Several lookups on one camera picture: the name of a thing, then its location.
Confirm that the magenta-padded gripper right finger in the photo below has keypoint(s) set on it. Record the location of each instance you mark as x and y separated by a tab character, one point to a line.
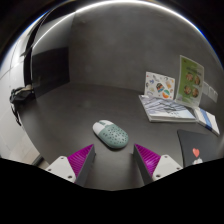
166	165

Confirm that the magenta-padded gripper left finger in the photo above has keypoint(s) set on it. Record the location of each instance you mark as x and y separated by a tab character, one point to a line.
60	166

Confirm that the green and white perforated mouse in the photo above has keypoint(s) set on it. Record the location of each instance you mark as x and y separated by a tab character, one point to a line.
112	135

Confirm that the black mouse pad heart print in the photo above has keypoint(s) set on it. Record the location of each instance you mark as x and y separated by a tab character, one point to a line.
190	141

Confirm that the grey patterned book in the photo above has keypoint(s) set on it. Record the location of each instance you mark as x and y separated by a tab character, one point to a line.
166	109

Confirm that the white book blue band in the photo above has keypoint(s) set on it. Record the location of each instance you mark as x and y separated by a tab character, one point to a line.
208	120

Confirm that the white sticker sheet card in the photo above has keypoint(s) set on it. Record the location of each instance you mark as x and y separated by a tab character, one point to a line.
159	85

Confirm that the black bag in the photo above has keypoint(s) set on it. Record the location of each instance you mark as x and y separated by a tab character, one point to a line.
19	94

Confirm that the white ceiling light strip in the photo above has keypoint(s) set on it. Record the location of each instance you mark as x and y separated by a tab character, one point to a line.
110	3

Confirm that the white wall notices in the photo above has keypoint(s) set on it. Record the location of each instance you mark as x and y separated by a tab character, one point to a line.
210	91

